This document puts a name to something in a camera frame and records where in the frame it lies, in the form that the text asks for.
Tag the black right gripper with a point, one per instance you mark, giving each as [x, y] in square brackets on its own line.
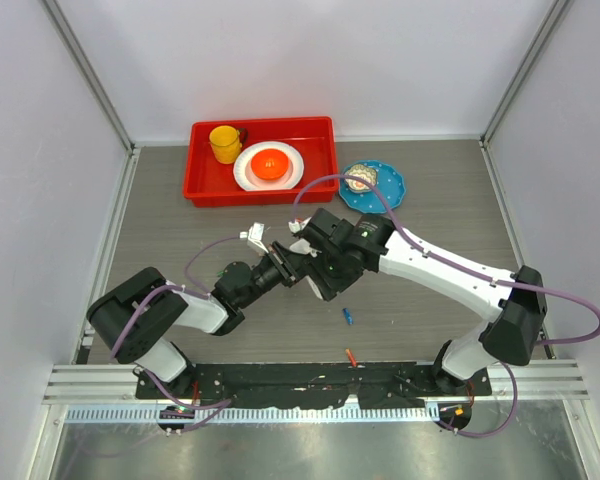
[328, 285]

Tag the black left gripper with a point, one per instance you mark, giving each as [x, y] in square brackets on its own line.
[286, 262]

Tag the red orange AAA battery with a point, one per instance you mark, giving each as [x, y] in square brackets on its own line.
[351, 357]

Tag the white red remote control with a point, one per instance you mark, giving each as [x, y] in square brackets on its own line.
[301, 247]

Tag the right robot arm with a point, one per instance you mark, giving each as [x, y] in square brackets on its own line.
[509, 304]

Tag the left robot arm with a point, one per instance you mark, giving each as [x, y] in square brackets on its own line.
[133, 318]

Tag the blue AAA battery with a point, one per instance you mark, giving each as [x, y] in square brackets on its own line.
[348, 317]

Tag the small patterned bowl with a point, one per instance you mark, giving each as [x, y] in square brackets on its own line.
[360, 178]

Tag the blue polka dot plate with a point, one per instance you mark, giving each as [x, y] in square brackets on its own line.
[390, 184]

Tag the orange bowl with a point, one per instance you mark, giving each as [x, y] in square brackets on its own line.
[270, 164]

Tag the white plate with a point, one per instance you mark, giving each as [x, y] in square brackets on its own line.
[247, 181]

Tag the yellow cup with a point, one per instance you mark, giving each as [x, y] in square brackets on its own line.
[227, 143]

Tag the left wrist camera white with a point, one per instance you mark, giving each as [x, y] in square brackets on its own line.
[254, 238]

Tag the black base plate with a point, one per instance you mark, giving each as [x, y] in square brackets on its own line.
[318, 386]

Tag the white cable duct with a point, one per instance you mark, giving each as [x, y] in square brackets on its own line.
[168, 414]

